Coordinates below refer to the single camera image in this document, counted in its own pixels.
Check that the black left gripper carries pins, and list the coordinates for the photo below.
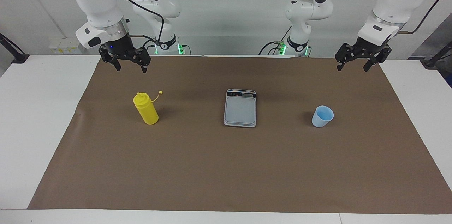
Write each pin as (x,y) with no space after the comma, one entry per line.
(369,50)

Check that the light blue plastic cup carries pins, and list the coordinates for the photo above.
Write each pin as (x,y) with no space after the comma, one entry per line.
(322,118)

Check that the white wall socket strip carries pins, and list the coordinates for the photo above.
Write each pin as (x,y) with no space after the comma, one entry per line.
(63,48)

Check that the black clamp stand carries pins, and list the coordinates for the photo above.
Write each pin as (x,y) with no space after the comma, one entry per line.
(432,62)
(19,57)

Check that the brown paper mat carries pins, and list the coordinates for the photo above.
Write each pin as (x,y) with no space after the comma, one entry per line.
(226,167)

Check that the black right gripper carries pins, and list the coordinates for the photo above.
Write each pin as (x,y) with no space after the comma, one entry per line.
(120,48)

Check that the yellow squeeze bottle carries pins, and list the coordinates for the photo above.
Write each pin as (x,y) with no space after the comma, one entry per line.
(146,111)

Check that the silver digital kitchen scale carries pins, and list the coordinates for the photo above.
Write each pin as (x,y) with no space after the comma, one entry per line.
(240,111)

